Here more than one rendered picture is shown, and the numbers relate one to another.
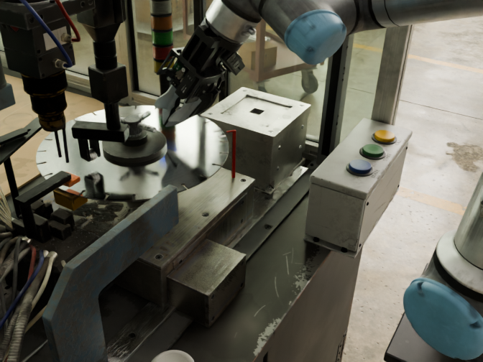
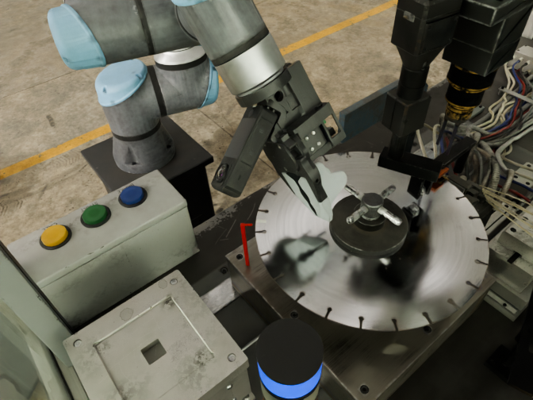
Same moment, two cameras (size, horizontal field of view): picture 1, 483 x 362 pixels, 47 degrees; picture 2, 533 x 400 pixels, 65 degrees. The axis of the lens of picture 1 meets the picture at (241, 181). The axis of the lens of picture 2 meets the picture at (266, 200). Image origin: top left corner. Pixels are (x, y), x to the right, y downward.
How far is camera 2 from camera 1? 1.28 m
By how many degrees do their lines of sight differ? 97
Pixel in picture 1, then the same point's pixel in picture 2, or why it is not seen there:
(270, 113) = (139, 336)
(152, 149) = (349, 201)
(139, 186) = (366, 165)
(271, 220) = (215, 277)
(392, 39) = not seen: outside the picture
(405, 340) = (194, 159)
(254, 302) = not seen: hidden behind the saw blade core
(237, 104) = (169, 387)
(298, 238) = (203, 252)
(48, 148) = (475, 243)
